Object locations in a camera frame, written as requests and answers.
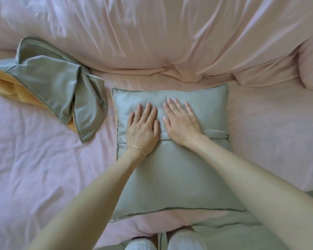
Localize person's right hand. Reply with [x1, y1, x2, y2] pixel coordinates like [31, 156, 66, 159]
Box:
[162, 98, 207, 149]

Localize person's left hand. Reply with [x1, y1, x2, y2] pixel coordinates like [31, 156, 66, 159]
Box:
[125, 102, 161, 158]

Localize grey-green cushion cover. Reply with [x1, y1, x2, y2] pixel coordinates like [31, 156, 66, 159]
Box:
[0, 36, 109, 144]
[109, 84, 246, 224]

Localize person's right forearm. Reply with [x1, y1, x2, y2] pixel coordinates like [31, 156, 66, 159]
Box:
[190, 135, 313, 250]

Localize person's left forearm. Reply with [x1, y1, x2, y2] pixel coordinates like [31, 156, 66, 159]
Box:
[27, 148, 146, 250]

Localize person's white trousers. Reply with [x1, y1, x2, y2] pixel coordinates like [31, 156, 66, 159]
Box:
[125, 229, 208, 250]

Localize pink duvet with white ruffle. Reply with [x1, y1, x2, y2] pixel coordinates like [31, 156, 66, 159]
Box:
[0, 0, 306, 88]

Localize pink bed sheet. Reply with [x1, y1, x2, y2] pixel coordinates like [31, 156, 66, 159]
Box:
[0, 49, 313, 250]

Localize thin gold bracelet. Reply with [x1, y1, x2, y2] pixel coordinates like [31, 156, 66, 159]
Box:
[125, 145, 146, 160]

